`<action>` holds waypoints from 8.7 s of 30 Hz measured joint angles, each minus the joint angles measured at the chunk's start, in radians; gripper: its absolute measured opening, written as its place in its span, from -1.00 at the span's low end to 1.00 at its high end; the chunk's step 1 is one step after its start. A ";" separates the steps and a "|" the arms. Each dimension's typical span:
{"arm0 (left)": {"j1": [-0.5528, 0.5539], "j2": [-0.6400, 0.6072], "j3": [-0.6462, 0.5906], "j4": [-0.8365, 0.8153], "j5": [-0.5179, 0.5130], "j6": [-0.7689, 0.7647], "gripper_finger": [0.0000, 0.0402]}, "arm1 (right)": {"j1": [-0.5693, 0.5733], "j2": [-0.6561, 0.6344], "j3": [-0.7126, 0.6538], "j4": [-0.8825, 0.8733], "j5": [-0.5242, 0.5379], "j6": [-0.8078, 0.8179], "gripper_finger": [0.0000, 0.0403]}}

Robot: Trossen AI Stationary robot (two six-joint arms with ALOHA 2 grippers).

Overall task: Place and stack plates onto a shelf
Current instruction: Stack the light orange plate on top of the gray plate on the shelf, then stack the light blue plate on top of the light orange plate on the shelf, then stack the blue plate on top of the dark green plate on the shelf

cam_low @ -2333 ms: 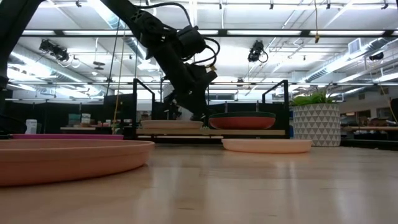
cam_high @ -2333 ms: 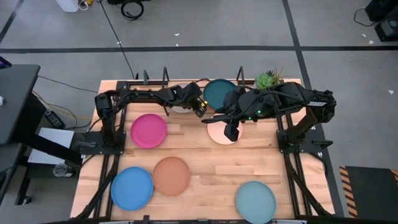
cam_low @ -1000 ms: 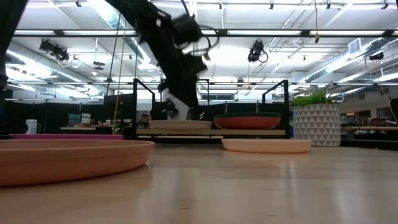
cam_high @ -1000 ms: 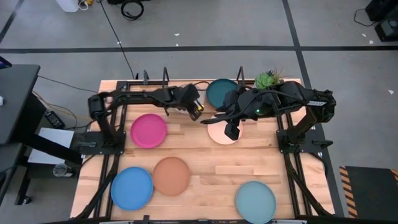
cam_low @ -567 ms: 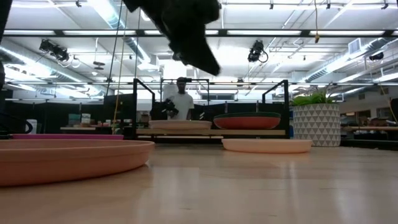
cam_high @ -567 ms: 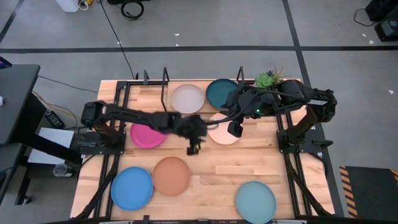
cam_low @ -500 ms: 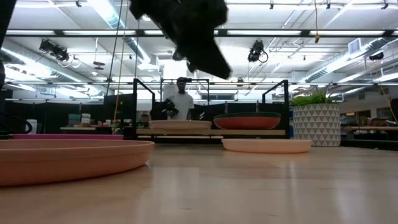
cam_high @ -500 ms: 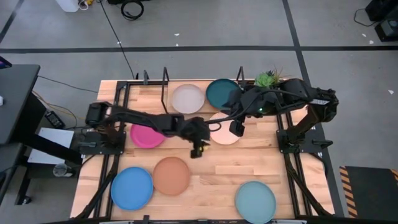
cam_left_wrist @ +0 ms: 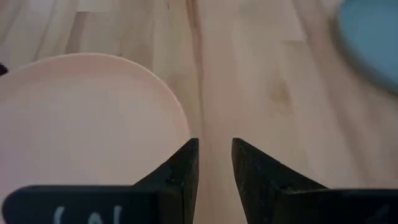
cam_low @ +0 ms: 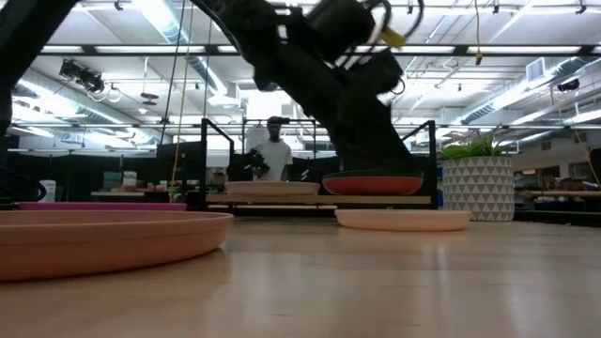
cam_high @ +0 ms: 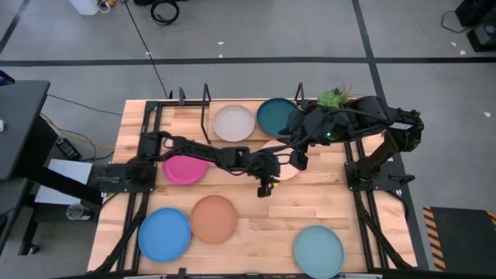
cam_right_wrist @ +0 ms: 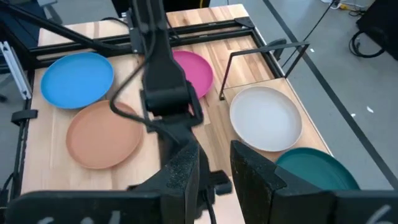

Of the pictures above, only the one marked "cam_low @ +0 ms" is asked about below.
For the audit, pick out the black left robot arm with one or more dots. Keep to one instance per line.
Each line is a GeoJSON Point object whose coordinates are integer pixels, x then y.
{"type": "Point", "coordinates": [282, 61]}

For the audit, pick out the succulent in white patterned pot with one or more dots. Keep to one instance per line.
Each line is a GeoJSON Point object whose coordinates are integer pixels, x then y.
{"type": "Point", "coordinates": [479, 188]}

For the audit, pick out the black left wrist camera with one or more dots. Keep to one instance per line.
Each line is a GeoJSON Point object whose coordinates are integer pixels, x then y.
{"type": "Point", "coordinates": [338, 28]}

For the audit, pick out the wooden workbench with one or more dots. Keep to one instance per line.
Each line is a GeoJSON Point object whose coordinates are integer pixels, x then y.
{"type": "Point", "coordinates": [563, 193]}

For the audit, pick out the cream plate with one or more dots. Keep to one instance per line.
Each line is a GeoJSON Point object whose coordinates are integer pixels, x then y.
{"type": "Point", "coordinates": [404, 220]}

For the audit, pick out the black device held by person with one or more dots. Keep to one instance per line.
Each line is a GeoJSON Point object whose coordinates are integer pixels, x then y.
{"type": "Point", "coordinates": [257, 162]}

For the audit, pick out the magenta plate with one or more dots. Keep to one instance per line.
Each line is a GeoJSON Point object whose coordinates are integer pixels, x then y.
{"type": "Point", "coordinates": [94, 206]}

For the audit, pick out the orange plate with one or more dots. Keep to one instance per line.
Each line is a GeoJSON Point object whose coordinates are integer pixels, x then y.
{"type": "Point", "coordinates": [371, 186]}

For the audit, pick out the person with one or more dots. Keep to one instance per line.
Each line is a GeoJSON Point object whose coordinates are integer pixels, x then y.
{"type": "Point", "coordinates": [277, 159]}

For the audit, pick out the silver ceiling duct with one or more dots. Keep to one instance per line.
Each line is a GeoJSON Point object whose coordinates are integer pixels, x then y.
{"type": "Point", "coordinates": [164, 23]}

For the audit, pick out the white container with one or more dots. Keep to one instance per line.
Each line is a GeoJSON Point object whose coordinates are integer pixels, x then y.
{"type": "Point", "coordinates": [47, 192]}

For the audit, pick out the black metal shelf bracket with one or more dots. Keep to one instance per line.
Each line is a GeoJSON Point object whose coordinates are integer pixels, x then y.
{"type": "Point", "coordinates": [203, 164]}
{"type": "Point", "coordinates": [433, 159]}

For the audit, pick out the black ceiling-hung device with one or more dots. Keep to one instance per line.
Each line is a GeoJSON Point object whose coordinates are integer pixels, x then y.
{"type": "Point", "coordinates": [82, 75]}

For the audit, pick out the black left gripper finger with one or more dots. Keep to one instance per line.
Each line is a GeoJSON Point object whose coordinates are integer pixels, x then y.
{"type": "Point", "coordinates": [392, 145]}
{"type": "Point", "coordinates": [359, 145]}

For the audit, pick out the grey plate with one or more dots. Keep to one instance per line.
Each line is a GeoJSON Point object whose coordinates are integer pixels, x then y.
{"type": "Point", "coordinates": [272, 188]}

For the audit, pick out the tan brown plate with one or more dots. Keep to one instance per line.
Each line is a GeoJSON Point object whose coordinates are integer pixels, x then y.
{"type": "Point", "coordinates": [103, 244]}

